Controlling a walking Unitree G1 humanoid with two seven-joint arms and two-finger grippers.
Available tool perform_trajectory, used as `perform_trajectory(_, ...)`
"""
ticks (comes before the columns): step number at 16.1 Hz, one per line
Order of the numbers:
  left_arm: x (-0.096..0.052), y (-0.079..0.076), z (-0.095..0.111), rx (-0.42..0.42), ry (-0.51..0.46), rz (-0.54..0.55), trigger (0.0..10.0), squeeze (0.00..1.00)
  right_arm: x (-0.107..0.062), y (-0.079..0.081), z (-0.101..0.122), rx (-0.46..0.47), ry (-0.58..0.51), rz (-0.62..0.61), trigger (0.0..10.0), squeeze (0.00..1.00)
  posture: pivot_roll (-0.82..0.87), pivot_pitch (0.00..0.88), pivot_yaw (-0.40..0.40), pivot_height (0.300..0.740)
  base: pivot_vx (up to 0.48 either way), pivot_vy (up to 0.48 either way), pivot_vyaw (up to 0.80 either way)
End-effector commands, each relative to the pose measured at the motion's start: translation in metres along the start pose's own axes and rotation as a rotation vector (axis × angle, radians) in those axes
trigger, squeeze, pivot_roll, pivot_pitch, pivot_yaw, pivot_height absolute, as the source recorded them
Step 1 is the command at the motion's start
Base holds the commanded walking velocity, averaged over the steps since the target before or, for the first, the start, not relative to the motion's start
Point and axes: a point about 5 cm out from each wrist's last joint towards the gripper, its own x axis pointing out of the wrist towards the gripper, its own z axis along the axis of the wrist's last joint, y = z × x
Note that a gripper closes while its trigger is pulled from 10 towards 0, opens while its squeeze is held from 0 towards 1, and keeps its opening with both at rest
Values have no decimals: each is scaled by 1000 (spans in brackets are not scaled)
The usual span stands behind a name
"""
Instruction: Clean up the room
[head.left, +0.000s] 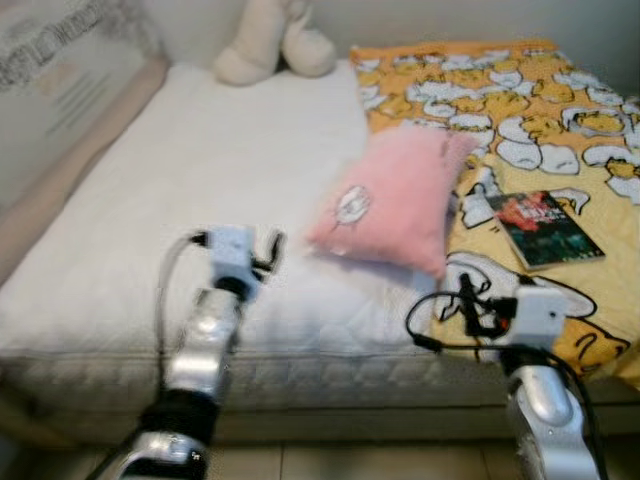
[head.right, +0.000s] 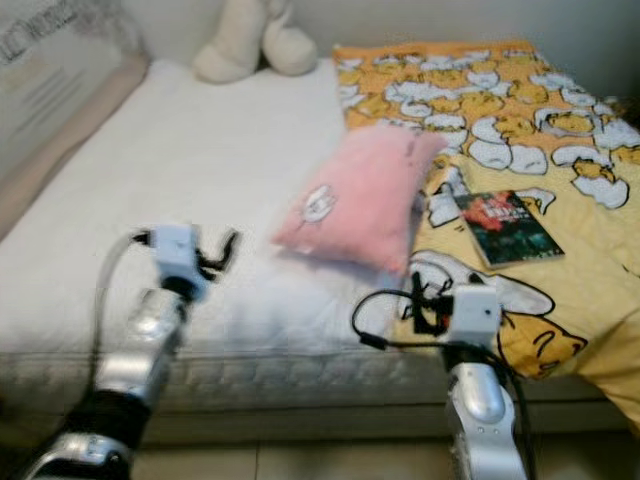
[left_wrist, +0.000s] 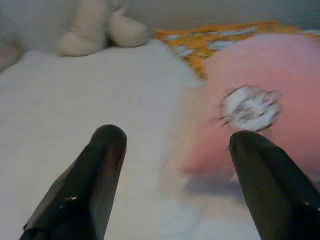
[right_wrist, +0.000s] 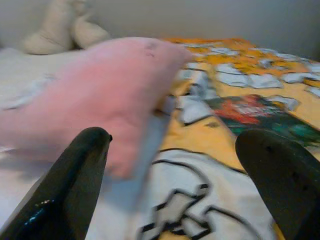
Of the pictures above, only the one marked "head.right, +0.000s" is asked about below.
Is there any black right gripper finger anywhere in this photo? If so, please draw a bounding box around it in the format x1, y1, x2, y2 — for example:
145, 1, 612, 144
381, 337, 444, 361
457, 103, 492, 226
403, 269, 429, 336

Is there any pink fluffy pillow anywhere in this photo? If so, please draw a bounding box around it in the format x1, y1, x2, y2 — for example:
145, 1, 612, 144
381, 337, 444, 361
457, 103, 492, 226
268, 122, 449, 279

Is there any dark green red book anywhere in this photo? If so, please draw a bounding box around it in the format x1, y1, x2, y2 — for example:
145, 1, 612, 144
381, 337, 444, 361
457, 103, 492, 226
453, 188, 566, 269

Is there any yellow orange cartoon blanket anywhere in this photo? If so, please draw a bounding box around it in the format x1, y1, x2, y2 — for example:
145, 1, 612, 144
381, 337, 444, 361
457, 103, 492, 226
332, 40, 640, 431

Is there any white quilted mattress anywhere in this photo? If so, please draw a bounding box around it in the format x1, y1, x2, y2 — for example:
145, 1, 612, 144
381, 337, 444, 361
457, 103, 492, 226
0, 58, 640, 416

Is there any beige bed end board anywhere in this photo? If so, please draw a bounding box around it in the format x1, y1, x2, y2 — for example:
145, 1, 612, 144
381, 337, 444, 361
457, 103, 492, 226
0, 55, 151, 241

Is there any cream plush toy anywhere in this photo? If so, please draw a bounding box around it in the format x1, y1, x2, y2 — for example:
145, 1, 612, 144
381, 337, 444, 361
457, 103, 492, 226
192, 0, 319, 86

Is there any white patterned bag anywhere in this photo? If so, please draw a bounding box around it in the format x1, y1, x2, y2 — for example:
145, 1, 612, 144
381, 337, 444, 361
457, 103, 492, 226
0, 0, 146, 176

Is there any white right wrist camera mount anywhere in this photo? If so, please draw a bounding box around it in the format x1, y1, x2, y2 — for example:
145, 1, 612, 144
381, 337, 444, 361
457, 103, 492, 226
448, 283, 506, 349

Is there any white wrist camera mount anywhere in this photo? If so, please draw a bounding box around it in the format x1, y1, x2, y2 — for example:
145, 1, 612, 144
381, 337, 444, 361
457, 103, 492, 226
150, 223, 209, 301
448, 283, 506, 349

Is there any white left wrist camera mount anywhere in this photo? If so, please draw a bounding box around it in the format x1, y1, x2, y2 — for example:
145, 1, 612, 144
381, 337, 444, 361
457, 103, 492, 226
150, 223, 209, 301

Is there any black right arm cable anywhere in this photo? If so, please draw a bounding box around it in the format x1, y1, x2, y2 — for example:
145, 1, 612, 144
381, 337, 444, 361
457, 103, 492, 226
350, 288, 536, 480

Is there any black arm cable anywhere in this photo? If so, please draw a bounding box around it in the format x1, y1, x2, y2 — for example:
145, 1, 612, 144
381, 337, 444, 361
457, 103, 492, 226
350, 288, 536, 480
95, 230, 156, 401

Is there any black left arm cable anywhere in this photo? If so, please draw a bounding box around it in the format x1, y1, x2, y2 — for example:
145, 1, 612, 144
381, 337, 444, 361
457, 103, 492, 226
95, 230, 156, 401

